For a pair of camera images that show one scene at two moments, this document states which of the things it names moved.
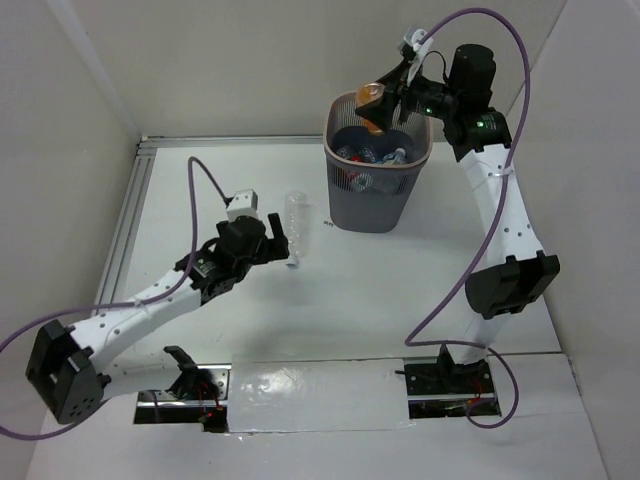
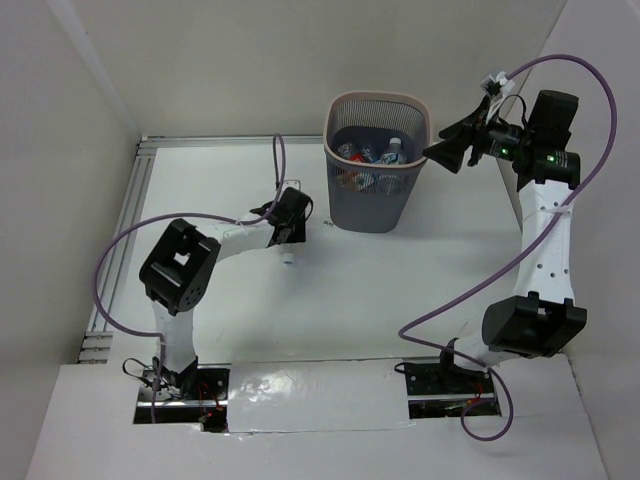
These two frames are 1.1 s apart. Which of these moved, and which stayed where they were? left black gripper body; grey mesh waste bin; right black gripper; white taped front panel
Moved: left black gripper body; right black gripper
Stayed: grey mesh waste bin; white taped front panel
